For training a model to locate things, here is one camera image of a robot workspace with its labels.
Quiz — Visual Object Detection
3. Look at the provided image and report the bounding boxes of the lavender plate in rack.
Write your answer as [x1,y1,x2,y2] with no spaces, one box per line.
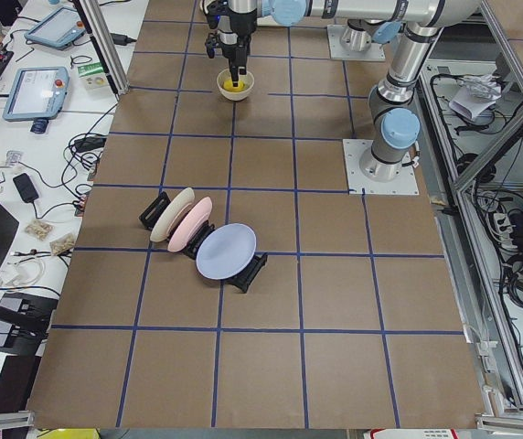
[196,223,257,280]

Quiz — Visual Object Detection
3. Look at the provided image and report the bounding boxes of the near blue teach pendant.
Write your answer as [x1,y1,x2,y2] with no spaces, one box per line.
[3,67,69,122]

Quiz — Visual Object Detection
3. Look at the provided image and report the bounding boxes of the yellow lemon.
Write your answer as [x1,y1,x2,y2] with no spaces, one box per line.
[222,78,248,92]

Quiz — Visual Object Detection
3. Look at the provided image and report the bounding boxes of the aluminium frame post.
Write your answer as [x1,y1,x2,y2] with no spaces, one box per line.
[73,0,129,96]

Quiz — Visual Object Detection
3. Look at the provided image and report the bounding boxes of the black phone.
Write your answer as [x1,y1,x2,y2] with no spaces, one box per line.
[13,173,39,203]

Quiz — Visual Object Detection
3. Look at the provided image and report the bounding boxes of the black power adapter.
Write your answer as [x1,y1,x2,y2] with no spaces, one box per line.
[111,33,136,46]

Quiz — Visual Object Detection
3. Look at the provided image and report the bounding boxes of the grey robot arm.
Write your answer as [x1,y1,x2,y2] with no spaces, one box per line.
[201,0,408,86]
[258,0,480,182]

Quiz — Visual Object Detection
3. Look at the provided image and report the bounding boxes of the far blue teach pendant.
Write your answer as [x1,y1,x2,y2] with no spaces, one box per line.
[25,7,85,49]

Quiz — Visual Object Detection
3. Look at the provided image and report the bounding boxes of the green white carton box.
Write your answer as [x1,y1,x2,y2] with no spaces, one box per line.
[77,62,109,90]

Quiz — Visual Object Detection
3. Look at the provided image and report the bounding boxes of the blue teach pendant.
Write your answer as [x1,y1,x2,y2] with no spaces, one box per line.
[25,7,85,49]
[3,67,69,122]

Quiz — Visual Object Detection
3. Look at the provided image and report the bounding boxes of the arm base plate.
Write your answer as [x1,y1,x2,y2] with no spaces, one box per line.
[326,25,386,62]
[343,139,420,196]

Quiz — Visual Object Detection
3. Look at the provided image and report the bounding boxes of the pink plate in rack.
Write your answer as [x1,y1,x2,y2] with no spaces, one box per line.
[167,197,212,252]

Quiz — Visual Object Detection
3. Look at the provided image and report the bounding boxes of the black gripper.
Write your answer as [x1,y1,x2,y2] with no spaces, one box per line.
[203,0,257,87]

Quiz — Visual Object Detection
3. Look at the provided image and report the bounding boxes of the cream plate in rack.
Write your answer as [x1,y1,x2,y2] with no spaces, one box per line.
[150,187,195,242]

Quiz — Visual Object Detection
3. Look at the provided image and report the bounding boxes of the white ceramic bowl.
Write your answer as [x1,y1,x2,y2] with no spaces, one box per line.
[217,69,255,102]

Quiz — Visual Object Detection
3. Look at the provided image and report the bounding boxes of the black plate rack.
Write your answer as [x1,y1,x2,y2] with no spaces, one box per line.
[139,187,268,293]

